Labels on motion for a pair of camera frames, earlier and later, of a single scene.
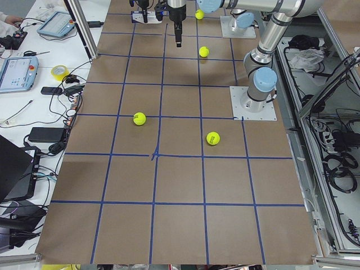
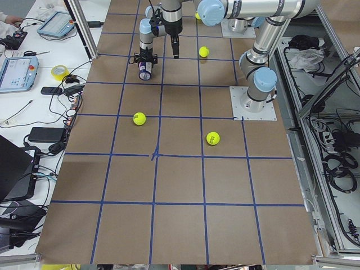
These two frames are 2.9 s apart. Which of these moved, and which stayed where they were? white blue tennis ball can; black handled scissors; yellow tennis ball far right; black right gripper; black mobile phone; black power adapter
Moved: black right gripper; white blue tennis ball can
Stayed: yellow tennis ball far right; black power adapter; black mobile phone; black handled scissors
